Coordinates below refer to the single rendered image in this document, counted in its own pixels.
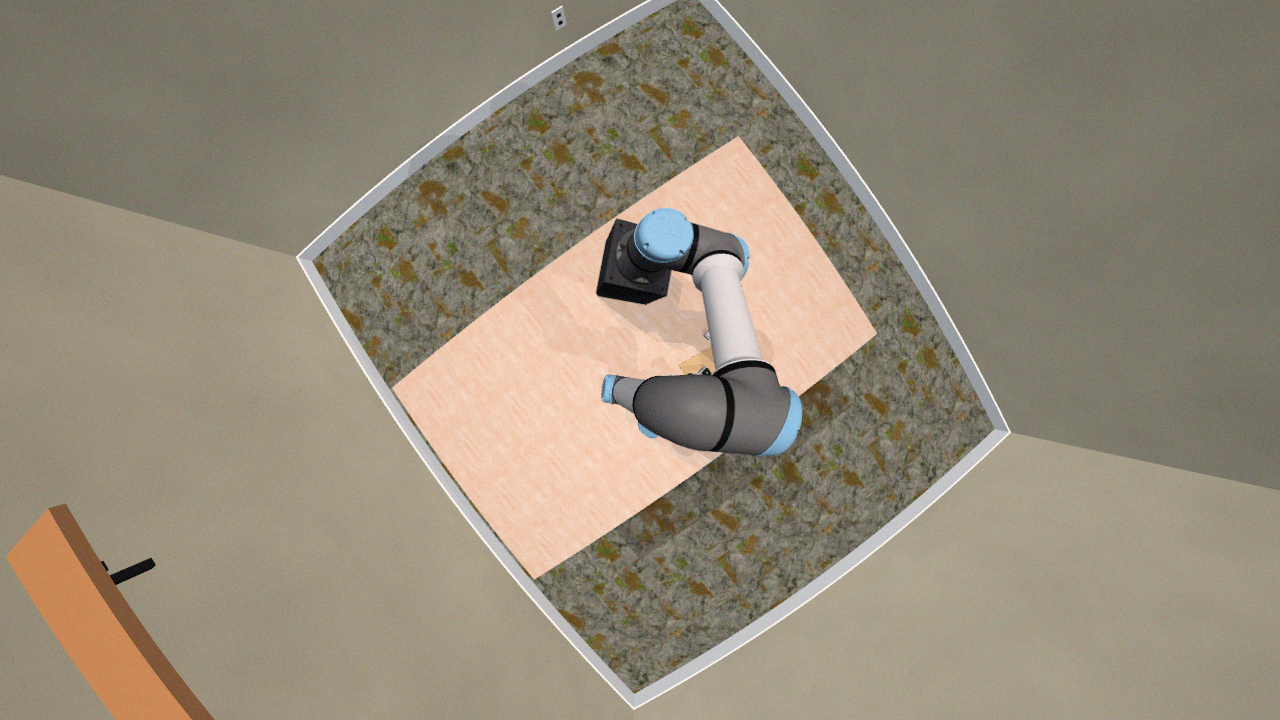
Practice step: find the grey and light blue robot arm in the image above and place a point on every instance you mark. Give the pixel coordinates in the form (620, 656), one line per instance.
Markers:
(746, 411)

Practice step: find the tan translucent mat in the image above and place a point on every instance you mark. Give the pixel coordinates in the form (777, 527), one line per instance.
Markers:
(694, 364)

